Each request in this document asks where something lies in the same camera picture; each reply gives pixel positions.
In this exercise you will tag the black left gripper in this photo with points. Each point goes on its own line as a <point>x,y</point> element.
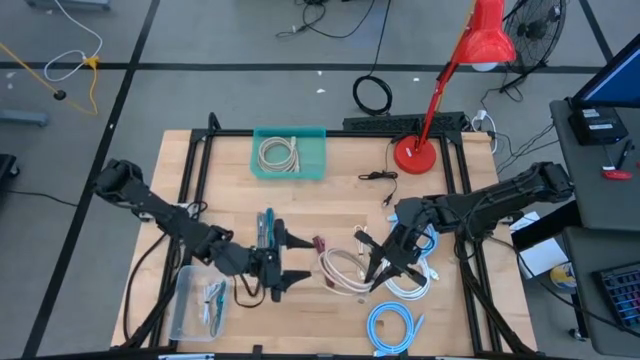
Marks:
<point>267,270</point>

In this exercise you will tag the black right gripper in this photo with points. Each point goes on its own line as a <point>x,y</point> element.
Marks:
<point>405,245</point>

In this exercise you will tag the teal plastic bin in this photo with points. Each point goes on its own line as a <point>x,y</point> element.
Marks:
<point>312,155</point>

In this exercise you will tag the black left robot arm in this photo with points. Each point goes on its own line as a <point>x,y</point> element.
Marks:
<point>165,215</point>

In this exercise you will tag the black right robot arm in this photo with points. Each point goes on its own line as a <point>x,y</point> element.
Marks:
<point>500,195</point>

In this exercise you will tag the clear plastic bin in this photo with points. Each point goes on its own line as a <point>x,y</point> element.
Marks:
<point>192,320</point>

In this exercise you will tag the red desk lamp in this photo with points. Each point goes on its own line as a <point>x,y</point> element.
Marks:
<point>415,157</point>

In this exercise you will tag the silver aluminium extrusion bar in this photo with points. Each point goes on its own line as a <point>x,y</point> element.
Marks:
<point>185,357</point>

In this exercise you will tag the black power strip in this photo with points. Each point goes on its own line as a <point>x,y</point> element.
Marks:
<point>400,122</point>

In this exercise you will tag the white paper sheet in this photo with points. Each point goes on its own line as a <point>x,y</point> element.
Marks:
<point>542,250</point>

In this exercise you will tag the white plug adapter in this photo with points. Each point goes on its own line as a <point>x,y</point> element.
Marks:
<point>482,117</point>

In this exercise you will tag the grey desk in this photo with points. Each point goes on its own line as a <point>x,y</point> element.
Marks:
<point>590,200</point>

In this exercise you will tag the black keyboard coloured keys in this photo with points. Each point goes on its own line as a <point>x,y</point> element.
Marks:
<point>622,295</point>

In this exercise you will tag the red marker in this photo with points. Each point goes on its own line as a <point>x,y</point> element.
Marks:
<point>617,175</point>

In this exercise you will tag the black mini computer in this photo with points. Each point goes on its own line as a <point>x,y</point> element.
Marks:
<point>597,125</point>

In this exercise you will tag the black pen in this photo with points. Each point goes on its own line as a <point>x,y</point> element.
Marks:
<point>625,155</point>

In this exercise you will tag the black round fan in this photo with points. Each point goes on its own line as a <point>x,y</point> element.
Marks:
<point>535,30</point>

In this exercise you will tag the black framed blue monitor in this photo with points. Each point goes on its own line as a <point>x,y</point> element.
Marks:
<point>612,80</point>

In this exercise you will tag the black aluminium table frame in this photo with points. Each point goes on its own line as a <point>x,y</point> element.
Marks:
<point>230,133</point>

